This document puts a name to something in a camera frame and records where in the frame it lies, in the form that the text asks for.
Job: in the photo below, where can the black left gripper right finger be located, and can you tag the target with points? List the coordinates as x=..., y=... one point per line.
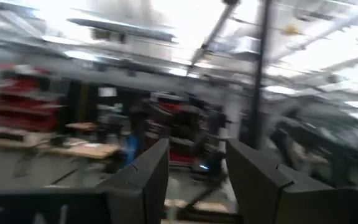
x=259, y=193

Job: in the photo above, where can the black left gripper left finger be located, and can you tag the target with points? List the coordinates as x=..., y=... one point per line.
x=145, y=189

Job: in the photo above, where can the wooden work table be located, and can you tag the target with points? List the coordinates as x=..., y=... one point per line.
x=89, y=151

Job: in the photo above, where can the dark cluttered storage rack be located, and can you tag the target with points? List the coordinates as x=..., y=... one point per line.
x=182, y=124

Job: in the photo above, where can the shelf with red bins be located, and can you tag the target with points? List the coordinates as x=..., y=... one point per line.
x=26, y=102

